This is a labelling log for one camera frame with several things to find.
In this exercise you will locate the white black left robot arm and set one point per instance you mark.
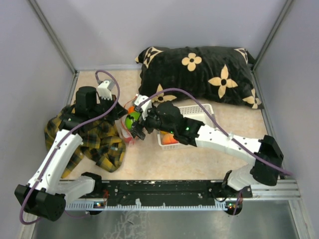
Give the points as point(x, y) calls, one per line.
point(42, 195)

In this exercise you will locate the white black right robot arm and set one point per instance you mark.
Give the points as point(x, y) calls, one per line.
point(263, 156)

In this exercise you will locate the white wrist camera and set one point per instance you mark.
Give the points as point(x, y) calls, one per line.
point(142, 104)
point(104, 89)

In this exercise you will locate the orange peach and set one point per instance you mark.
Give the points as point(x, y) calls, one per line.
point(168, 139)

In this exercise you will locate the clear zip bag orange zipper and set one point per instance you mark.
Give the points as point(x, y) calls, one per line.
point(122, 121)

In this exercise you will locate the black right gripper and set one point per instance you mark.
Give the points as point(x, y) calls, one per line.
point(137, 128)

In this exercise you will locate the white perforated plastic basket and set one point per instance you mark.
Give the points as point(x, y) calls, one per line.
point(193, 112)

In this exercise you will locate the yellow black plaid shirt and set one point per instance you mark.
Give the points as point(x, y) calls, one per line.
point(101, 144)

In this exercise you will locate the green striped toy melon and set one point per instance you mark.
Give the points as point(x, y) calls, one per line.
point(131, 118)

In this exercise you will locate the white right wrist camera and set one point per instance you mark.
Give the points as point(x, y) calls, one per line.
point(142, 104)

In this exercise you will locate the black floral plush pillow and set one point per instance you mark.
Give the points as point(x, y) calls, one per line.
point(214, 73)

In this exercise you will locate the red apple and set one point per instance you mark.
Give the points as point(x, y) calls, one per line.
point(127, 137)

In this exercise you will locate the orange tangerine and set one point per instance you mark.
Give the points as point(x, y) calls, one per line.
point(131, 109)

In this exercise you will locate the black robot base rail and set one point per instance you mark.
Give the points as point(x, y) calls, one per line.
point(163, 192)

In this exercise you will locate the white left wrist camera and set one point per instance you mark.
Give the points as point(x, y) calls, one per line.
point(104, 89)

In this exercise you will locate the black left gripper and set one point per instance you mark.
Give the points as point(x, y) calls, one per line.
point(117, 113)

